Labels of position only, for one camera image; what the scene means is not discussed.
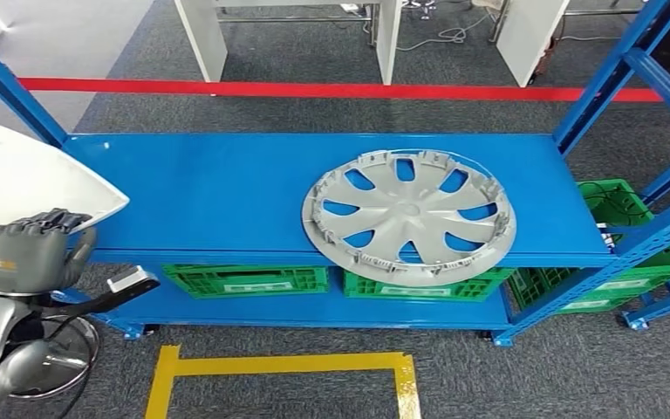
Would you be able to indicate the small white item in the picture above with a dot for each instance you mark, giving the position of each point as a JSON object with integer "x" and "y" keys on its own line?
{"x": 606, "y": 237}

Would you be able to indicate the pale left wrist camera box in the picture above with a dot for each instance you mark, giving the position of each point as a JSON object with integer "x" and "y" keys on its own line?
{"x": 127, "y": 279}

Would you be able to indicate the grey wheel hubcap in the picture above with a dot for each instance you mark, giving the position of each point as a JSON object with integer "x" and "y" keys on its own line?
{"x": 407, "y": 211}

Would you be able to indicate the yellow floor tape rectangle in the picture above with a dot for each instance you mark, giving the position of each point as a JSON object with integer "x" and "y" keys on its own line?
{"x": 283, "y": 364}

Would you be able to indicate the white curved plastic part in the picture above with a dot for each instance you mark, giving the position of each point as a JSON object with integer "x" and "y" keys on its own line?
{"x": 23, "y": 173}

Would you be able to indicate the red barrier belt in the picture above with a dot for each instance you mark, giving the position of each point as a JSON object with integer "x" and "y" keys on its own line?
{"x": 312, "y": 89}

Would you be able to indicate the white desk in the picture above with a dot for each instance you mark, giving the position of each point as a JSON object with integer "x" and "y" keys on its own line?
{"x": 528, "y": 40}
{"x": 208, "y": 40}

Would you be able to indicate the chrome chair base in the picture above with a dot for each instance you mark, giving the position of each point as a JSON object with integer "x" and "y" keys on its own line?
{"x": 419, "y": 7}

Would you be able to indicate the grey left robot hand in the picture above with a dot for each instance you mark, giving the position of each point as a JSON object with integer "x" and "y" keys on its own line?
{"x": 23, "y": 257}

